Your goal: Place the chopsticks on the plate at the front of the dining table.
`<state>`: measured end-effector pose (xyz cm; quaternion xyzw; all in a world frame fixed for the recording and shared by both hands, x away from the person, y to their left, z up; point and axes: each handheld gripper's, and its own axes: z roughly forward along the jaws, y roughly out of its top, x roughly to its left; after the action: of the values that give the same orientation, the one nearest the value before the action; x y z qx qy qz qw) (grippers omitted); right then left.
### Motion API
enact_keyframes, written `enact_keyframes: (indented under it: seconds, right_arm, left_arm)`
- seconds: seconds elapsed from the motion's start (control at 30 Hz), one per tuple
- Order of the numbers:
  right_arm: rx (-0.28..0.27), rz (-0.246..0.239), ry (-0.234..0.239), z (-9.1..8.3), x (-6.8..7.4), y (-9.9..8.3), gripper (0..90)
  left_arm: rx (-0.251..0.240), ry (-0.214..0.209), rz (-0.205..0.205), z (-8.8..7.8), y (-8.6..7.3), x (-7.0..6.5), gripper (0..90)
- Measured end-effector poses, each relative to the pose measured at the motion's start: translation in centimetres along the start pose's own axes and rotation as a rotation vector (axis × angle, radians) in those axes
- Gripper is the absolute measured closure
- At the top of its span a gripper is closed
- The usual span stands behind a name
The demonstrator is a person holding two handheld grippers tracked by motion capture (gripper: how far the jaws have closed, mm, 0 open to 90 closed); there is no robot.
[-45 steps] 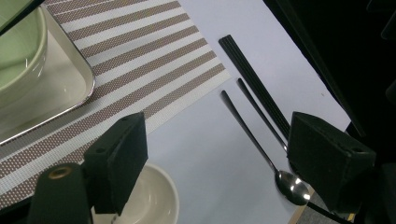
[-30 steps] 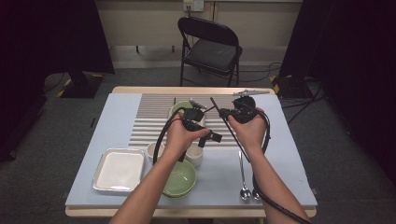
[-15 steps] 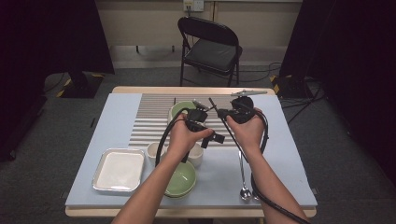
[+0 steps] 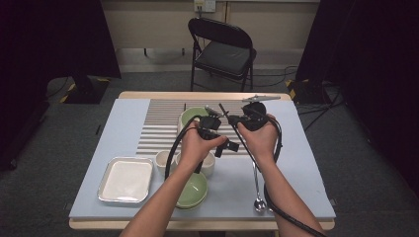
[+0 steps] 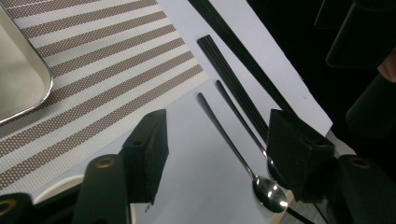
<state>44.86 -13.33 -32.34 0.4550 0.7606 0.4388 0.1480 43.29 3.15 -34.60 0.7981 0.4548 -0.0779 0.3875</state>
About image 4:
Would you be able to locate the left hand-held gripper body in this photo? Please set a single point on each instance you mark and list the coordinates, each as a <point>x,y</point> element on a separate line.
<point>209,126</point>

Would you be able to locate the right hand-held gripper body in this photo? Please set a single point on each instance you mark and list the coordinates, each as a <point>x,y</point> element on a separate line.
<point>255,115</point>

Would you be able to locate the green bowl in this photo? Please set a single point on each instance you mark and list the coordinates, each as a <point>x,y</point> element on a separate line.
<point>191,115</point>
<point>192,206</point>
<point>197,191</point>

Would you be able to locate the person's left hand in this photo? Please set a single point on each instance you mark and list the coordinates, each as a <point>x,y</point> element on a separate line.
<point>197,148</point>

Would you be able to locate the person's right hand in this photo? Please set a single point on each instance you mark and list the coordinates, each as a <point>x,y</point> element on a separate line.
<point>260,141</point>

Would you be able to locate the wooden table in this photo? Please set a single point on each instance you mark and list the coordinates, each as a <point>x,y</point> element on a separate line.
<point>204,95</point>

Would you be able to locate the striped placemat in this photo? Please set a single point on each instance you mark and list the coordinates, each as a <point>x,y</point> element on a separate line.
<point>158,131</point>

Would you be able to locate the black stand base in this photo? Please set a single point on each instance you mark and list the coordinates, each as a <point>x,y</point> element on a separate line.
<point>85,92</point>
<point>306,94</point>

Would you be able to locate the black folding chair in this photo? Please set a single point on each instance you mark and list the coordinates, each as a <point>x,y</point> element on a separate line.
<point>224,57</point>

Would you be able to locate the silver spoon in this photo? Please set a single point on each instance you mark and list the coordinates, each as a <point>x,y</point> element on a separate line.
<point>259,204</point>

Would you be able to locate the light blue table cover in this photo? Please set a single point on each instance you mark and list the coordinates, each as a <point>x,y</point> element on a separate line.
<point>125,131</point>

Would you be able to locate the small black floor strip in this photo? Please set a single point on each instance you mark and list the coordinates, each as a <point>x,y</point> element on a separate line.
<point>98,129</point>

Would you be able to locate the black curtain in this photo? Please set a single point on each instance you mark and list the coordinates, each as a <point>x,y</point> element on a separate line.
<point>369,65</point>
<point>49,49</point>

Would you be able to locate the white wall socket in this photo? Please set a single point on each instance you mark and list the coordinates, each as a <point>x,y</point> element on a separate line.
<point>206,5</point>

